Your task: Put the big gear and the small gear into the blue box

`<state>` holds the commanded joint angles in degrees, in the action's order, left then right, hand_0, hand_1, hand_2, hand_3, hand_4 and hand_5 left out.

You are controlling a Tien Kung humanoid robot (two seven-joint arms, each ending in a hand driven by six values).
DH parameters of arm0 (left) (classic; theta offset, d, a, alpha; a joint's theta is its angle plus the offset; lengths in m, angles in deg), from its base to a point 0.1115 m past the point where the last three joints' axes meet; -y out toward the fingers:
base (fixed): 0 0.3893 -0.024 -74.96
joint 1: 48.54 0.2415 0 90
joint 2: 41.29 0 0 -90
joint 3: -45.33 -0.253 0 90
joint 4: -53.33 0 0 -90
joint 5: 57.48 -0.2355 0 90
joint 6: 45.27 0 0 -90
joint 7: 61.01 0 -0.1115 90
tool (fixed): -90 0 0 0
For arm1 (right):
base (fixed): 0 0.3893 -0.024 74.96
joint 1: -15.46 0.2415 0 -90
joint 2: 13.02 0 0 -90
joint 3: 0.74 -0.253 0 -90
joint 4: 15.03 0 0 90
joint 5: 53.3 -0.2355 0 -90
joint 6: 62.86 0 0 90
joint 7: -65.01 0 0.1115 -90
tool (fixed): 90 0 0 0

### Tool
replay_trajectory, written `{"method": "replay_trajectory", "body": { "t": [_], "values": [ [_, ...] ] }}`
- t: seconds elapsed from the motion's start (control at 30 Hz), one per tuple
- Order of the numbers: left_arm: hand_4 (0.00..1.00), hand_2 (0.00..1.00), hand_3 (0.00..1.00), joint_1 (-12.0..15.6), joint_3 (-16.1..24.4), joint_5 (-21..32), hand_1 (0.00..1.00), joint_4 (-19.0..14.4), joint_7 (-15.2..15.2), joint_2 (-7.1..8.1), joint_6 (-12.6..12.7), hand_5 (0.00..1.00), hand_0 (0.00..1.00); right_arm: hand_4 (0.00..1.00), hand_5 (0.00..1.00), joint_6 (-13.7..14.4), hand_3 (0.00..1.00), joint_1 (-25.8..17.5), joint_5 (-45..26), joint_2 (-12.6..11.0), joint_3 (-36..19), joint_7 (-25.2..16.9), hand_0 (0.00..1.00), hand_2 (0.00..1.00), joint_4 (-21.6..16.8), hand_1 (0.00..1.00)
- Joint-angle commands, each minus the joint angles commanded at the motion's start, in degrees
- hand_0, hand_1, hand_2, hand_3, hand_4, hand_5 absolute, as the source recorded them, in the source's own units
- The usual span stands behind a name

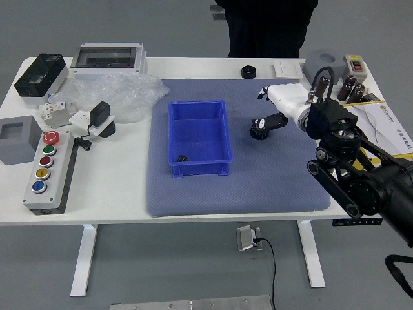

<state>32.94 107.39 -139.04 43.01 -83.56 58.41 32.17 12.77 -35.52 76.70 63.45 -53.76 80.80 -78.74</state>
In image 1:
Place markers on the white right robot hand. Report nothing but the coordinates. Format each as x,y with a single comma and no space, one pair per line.
288,97

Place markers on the big black gear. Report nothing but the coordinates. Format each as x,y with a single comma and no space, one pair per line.
258,135

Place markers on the small black gear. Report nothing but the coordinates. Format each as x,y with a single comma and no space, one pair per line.
182,159

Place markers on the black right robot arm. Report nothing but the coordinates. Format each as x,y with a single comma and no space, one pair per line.
332,116

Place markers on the black round nut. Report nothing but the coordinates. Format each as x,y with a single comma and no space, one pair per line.
248,72

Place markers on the blue plastic box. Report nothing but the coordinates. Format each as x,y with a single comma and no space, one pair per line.
200,129

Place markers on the yellow white cardboard box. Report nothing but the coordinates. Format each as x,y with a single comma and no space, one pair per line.
387,122

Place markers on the grey floor box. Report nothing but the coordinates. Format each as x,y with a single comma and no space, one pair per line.
215,7
218,17

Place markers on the grey distribution box clear window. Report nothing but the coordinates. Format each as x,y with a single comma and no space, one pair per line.
108,63

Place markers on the grey push button control box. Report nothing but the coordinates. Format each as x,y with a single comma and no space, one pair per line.
51,190

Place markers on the dark brown capacitor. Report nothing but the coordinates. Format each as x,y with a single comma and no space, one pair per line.
360,88
345,91
322,85
356,96
350,80

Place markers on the grey block with round hole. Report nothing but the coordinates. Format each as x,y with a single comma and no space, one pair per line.
338,69

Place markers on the person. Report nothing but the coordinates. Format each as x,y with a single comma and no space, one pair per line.
267,29

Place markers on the small black device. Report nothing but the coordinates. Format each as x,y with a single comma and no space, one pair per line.
371,97

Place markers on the grey-blue padded mat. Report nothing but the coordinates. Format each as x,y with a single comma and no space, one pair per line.
258,187

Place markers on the black table control panel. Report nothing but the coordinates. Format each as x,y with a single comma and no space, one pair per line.
342,223

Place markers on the silver floor socket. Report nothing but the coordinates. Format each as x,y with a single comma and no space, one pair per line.
245,239

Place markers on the clear plastic bag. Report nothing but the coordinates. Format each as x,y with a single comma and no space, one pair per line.
129,93

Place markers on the white table leg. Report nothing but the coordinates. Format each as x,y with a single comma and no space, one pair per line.
83,258
311,255

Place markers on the black power adapter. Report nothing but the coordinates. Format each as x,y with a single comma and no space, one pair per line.
100,113

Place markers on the white socket on black base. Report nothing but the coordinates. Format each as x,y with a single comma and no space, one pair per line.
80,121

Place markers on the grey metal plate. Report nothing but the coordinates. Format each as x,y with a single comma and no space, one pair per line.
190,303

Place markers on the white circuit breaker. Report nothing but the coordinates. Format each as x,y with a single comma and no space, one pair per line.
53,111

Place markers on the grey block with square hole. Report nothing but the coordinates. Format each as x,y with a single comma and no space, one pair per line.
32,142

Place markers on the white wall switch plate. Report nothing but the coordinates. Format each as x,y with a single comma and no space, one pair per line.
288,70

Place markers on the grey switch box red button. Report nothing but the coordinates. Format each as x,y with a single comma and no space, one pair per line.
356,66

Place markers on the black lid enclosure box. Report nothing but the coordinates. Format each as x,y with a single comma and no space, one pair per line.
40,77

